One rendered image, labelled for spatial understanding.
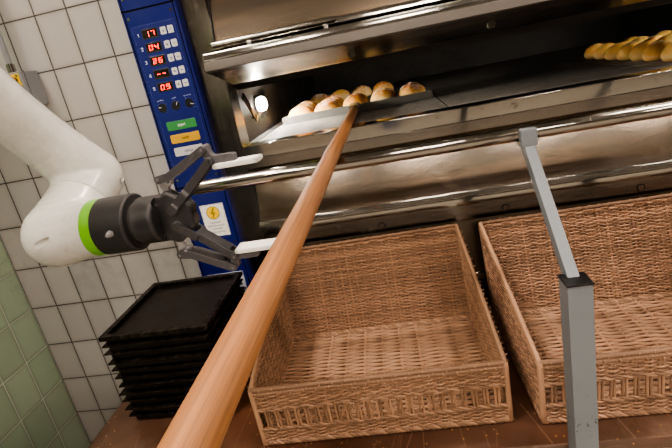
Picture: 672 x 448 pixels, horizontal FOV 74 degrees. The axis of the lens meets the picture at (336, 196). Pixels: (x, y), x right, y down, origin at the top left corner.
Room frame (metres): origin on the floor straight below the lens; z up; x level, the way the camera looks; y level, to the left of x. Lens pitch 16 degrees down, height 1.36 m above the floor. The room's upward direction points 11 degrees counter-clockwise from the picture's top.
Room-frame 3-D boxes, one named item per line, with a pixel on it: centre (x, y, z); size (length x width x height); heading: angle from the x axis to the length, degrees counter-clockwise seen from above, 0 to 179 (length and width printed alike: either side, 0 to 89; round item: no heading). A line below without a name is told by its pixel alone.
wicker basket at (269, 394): (1.02, -0.03, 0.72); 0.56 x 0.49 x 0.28; 83
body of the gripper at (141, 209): (0.68, 0.26, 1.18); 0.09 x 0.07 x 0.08; 81
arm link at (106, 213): (0.70, 0.34, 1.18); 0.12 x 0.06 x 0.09; 171
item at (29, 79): (1.39, 0.84, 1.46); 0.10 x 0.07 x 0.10; 81
